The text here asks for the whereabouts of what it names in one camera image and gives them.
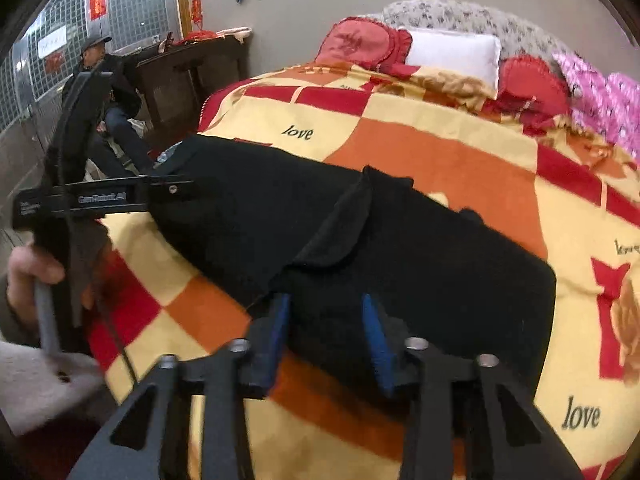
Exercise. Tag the dark wooden cabinet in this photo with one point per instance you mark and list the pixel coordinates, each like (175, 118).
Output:
(200, 85)

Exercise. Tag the small red ruffled heart pillow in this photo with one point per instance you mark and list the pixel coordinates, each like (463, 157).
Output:
(530, 85)

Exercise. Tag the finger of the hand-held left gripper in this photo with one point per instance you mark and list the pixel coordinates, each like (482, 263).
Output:
(172, 189)

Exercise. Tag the metal lattice door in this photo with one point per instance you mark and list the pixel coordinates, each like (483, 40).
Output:
(135, 5)

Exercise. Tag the red tassel decoration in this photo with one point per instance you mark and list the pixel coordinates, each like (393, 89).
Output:
(197, 36)

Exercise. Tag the pink penguin print blanket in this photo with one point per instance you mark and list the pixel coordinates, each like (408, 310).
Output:
(605, 100)

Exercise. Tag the red hanging knot ornament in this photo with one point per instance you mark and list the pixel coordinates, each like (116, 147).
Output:
(197, 10)

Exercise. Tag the beige cloth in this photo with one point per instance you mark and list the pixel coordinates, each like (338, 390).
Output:
(235, 33)

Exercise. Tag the black pants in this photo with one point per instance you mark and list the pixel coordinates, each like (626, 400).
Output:
(450, 270)

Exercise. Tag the red paper door sticker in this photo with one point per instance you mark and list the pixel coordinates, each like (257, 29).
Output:
(55, 61)
(98, 6)

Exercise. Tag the person's left hand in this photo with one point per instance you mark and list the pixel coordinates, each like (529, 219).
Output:
(27, 272)

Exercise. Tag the person's left forearm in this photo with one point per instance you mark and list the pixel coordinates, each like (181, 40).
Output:
(35, 385)

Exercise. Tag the white pillow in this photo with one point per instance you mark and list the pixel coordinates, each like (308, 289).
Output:
(450, 55)

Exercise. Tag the grey floral pillow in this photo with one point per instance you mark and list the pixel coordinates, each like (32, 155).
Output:
(475, 17)

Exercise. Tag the orange red printed blanket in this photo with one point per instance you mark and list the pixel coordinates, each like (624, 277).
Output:
(450, 160)

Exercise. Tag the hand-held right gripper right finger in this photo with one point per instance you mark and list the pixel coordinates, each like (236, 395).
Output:
(374, 340)

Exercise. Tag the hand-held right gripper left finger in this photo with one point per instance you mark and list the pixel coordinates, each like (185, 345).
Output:
(277, 321)

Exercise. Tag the large red ruffled heart pillow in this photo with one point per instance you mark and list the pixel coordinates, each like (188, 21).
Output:
(357, 42)

